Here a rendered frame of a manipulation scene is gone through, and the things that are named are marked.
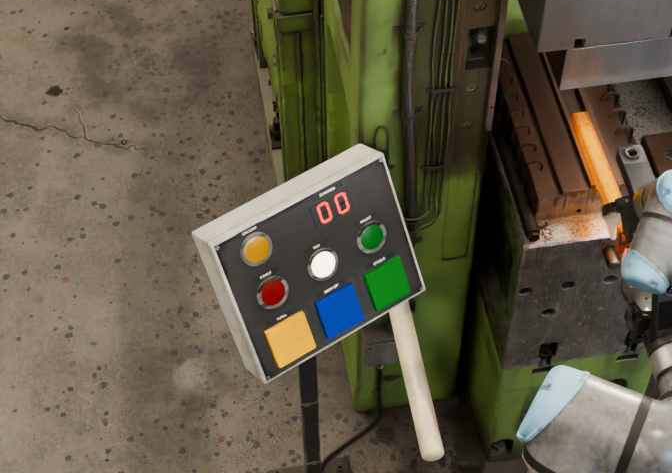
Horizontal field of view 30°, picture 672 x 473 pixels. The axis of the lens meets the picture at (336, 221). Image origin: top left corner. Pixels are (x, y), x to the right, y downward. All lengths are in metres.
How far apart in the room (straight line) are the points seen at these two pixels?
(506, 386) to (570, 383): 1.14
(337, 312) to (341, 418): 1.07
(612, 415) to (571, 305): 0.93
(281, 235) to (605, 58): 0.60
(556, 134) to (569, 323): 0.42
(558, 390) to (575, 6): 0.64
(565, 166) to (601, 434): 0.85
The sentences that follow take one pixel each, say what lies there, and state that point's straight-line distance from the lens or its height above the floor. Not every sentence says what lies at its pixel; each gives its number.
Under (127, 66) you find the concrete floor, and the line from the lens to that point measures 3.99.
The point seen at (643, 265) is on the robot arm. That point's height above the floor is 1.24.
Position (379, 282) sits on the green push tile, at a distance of 2.17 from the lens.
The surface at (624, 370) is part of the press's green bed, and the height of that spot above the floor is 0.38.
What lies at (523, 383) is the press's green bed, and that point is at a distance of 2.81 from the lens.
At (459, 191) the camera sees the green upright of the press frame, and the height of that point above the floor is 0.85.
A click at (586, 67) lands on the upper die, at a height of 1.32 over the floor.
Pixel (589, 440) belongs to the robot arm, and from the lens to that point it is 1.66.
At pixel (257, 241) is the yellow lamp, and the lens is 2.03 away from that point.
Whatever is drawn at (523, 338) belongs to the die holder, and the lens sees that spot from 2.64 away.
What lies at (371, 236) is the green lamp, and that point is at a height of 1.09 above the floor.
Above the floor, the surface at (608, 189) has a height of 1.02.
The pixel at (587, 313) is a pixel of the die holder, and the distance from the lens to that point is 2.62.
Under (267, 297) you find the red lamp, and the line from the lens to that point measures 2.07.
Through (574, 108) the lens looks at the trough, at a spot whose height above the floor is 0.99.
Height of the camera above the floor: 2.80
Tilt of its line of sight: 53 degrees down
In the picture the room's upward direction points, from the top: 1 degrees counter-clockwise
